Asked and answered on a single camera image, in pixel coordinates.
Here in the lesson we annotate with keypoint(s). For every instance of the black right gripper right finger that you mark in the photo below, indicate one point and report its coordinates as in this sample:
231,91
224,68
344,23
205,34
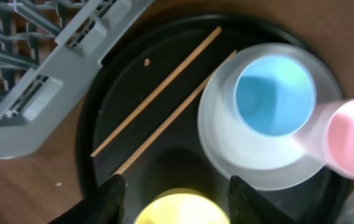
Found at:
247,205

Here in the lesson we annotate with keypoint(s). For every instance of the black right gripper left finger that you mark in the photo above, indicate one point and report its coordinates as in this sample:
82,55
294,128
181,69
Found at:
105,206

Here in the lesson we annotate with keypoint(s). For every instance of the yellow bowl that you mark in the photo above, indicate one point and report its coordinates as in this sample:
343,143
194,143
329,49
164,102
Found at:
181,206

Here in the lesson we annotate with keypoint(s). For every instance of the blue cup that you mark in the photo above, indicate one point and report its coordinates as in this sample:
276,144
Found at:
274,95

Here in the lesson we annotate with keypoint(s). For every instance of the pink cup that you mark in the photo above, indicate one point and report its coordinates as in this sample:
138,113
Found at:
328,136

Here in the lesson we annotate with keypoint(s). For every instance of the grey dishwasher rack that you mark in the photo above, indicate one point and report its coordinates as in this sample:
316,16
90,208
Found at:
50,52

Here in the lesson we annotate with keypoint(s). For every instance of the white plate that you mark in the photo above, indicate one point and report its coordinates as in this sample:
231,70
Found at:
264,162

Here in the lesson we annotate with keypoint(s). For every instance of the round black tray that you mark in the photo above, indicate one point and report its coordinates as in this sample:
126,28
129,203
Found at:
131,72

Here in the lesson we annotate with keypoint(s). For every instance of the wooden chopstick right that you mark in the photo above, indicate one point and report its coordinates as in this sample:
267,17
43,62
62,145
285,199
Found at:
121,169

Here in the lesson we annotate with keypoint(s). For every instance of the wooden chopstick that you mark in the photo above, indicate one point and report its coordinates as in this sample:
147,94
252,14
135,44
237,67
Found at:
187,61
121,169

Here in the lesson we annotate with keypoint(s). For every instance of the wooden chopstick left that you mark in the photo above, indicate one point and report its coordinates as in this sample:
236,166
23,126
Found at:
187,61

